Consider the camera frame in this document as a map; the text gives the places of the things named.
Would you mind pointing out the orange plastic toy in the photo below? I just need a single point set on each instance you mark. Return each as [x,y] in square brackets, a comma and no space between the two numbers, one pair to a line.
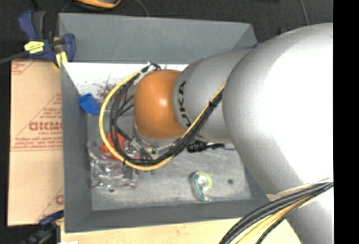
[108,147]

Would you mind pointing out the clear plastic bottle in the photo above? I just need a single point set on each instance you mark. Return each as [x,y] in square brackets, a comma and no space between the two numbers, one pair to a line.
[105,174]

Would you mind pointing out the blue plastic cup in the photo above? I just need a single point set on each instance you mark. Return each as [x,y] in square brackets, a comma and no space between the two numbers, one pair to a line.
[89,104]

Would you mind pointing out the clear glass thing green inside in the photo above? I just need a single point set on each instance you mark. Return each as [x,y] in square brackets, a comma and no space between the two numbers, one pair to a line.
[200,182]

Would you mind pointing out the brown cardboard board red print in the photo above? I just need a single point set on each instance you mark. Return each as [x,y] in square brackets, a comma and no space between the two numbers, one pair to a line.
[33,153]

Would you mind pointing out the grey metal bin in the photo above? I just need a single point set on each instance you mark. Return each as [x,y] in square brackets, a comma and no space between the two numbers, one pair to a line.
[168,38]

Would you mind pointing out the black cylinder on white bracket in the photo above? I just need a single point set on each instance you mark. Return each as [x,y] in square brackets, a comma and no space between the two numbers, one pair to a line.
[196,147]

